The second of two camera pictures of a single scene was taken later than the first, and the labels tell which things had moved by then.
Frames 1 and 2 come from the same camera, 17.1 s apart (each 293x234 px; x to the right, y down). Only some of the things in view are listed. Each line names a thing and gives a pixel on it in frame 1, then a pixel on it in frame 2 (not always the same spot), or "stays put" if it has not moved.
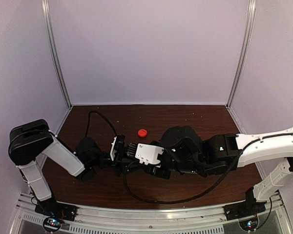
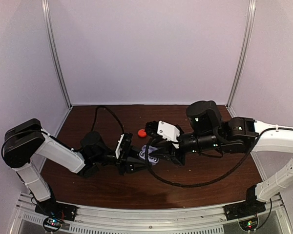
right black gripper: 150,169 to 170,154
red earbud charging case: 142,133 stays put
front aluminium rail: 150,221 stays put
